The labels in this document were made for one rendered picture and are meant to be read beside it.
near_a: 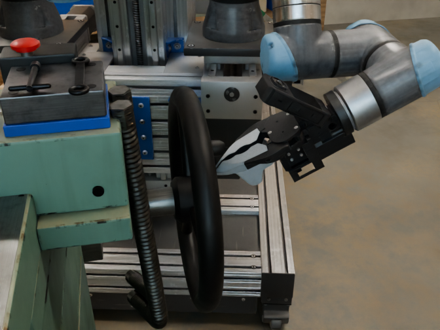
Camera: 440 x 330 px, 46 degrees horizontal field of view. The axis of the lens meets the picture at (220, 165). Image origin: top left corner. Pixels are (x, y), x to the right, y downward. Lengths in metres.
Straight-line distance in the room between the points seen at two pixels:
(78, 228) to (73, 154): 0.08
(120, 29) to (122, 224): 0.88
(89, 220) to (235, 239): 1.03
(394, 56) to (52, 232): 0.52
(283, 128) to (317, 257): 1.11
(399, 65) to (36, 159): 0.51
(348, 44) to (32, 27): 0.76
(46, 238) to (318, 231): 1.49
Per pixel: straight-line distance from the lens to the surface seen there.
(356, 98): 0.77
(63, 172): 0.54
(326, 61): 0.83
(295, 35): 0.81
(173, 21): 1.45
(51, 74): 0.57
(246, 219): 1.64
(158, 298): 0.72
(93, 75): 0.55
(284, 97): 0.72
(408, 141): 2.66
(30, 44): 0.59
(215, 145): 0.77
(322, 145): 0.80
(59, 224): 0.56
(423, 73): 0.79
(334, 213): 2.06
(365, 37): 0.86
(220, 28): 1.22
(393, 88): 0.78
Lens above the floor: 1.19
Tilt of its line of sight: 31 degrees down
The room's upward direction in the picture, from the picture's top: straight up
